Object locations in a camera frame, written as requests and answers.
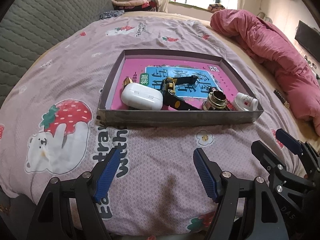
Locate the blue patterned cloth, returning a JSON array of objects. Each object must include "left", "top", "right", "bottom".
[{"left": 99, "top": 10, "right": 125, "bottom": 20}]

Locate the pink strawberry bear blanket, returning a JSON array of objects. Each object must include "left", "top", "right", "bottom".
[{"left": 1, "top": 16, "right": 302, "bottom": 236}]

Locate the small black clip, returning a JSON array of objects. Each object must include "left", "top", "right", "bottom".
[{"left": 209, "top": 87, "right": 219, "bottom": 93}]

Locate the brass metal fitting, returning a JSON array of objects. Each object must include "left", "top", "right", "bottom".
[{"left": 202, "top": 90, "right": 227, "bottom": 111}]

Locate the grey quilted headboard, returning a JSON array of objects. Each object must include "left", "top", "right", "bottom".
[{"left": 1, "top": 0, "right": 113, "bottom": 102}]

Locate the folded clothes stack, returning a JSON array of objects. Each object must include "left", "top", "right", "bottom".
[{"left": 111, "top": 0, "right": 158, "bottom": 12}]

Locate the white medicine bottle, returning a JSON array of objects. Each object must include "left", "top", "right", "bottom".
[{"left": 234, "top": 93, "right": 259, "bottom": 111}]

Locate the shallow grey cardboard box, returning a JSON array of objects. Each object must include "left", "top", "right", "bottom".
[{"left": 98, "top": 49, "right": 264, "bottom": 127}]

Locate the red lighter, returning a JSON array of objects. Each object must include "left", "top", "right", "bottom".
[{"left": 226, "top": 102, "right": 237, "bottom": 111}]

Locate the pink and blue book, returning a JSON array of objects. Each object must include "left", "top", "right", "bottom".
[{"left": 110, "top": 57, "right": 239, "bottom": 110}]

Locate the white earbuds case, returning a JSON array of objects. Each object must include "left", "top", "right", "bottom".
[{"left": 121, "top": 83, "right": 163, "bottom": 111}]

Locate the black television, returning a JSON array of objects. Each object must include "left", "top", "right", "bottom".
[{"left": 295, "top": 21, "right": 320, "bottom": 62}]

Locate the crumpled pink duvet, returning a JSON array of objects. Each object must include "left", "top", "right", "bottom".
[{"left": 210, "top": 9, "right": 319, "bottom": 132}]

